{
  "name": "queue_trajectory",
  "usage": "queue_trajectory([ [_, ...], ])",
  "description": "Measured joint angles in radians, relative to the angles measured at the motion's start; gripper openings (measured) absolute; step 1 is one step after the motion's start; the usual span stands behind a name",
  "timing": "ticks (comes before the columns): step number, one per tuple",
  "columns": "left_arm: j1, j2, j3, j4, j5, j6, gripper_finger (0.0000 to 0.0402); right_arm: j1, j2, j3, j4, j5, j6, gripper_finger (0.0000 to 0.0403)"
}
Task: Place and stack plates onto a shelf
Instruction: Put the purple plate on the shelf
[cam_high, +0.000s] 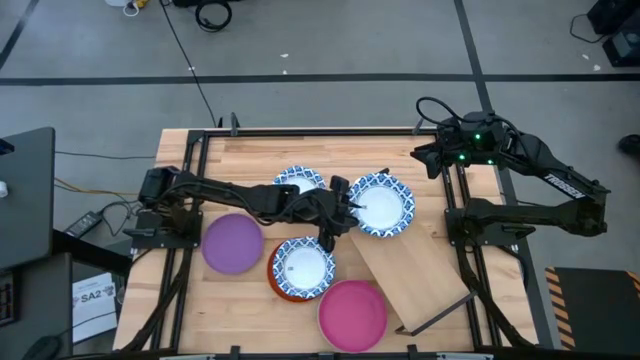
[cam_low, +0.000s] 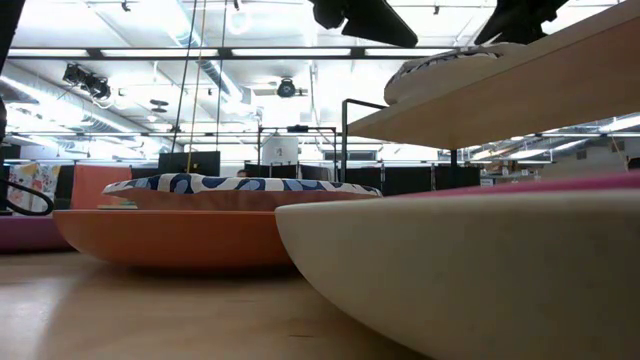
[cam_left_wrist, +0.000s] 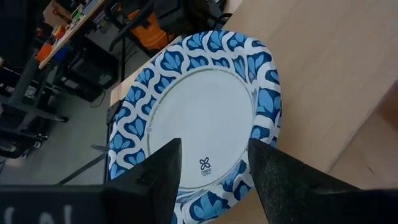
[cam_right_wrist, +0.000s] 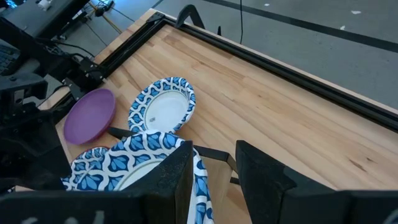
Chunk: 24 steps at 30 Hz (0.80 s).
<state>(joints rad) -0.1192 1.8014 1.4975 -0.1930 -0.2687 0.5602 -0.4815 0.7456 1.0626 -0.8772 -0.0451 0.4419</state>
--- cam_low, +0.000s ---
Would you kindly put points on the black monitor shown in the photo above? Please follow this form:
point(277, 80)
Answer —
point(190, 162)

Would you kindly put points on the wooden shelf black metal legs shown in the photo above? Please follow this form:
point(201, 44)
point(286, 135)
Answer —
point(525, 100)

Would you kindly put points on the pink plastic plate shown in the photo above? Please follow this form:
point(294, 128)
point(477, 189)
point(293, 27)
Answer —
point(550, 185)

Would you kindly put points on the floral patterned fabric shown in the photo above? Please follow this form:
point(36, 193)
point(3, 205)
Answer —
point(32, 187)

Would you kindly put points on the black overhead rig crossbar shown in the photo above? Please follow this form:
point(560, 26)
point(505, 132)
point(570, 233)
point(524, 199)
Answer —
point(225, 52)

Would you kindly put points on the round black ceiling spotlight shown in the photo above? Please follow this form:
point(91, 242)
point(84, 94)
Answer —
point(286, 88)

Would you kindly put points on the white box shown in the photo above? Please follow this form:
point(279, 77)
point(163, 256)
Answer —
point(280, 150)

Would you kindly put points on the blue patterned paper plate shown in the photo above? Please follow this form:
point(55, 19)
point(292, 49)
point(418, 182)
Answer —
point(420, 82)
point(225, 183)

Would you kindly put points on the black metal stand frame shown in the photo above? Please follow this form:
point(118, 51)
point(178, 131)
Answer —
point(297, 129)

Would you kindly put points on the purple plastic plate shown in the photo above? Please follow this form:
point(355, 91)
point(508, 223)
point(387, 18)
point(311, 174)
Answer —
point(30, 232)

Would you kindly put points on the black ceiling light cluster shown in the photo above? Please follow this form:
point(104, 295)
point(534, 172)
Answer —
point(85, 82)

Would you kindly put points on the orange plastic plate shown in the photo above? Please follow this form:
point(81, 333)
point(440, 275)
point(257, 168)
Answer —
point(175, 237)

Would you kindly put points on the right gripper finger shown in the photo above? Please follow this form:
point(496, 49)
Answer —
point(525, 20)

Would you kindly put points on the person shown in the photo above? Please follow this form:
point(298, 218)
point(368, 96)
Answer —
point(242, 173)

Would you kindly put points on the orange partition panel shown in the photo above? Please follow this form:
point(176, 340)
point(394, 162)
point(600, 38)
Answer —
point(97, 187)

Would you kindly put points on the black room partition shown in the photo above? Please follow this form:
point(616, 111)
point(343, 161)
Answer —
point(415, 180)

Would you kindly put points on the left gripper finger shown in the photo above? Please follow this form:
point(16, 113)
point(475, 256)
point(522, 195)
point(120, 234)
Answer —
point(380, 25)

